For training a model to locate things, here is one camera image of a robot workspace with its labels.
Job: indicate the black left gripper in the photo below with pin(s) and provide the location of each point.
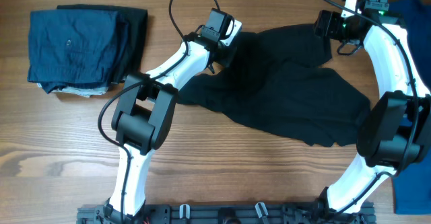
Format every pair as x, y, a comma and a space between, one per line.
226, 60

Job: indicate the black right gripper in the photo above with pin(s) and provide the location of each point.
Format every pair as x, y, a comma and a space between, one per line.
333, 18

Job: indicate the black t-shirt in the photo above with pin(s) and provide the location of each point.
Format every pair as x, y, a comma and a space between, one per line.
278, 82

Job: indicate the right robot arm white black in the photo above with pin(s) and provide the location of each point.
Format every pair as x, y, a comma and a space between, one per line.
396, 133

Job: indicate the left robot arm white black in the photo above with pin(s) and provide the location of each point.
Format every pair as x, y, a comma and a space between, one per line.
145, 109

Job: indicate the folded black garment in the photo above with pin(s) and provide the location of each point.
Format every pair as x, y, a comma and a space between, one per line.
132, 56

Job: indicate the folded white grey garment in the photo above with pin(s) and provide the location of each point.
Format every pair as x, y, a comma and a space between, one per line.
87, 93

